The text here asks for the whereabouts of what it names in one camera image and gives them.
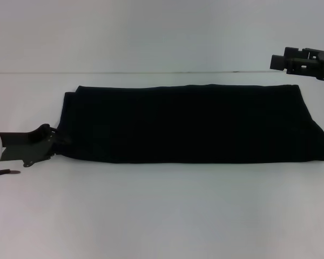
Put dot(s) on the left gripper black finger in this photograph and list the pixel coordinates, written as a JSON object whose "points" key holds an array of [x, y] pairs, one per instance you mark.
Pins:
{"points": [[62, 139]]}

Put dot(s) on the black shirt with white print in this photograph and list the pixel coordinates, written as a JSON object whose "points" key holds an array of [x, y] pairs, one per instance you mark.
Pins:
{"points": [[194, 124]]}

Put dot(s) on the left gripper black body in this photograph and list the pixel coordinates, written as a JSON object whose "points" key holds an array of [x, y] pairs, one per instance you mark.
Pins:
{"points": [[27, 147]]}

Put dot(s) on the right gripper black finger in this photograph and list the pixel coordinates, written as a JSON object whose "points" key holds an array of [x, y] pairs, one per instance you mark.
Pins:
{"points": [[297, 52], [286, 64]]}

